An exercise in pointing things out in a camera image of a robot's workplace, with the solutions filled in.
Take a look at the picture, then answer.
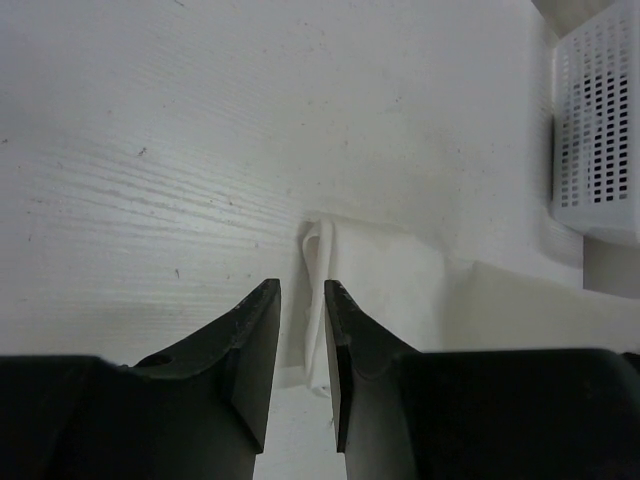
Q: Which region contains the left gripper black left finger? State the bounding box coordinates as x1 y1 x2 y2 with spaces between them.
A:
122 279 281 479

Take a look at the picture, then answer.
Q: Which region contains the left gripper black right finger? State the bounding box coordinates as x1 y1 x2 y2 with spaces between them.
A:
324 280 415 479

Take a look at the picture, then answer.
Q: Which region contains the white tank top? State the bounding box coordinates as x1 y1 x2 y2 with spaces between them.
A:
275 217 639 398

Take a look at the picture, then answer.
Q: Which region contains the white plastic basket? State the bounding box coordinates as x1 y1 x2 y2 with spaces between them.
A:
551 1 639 246

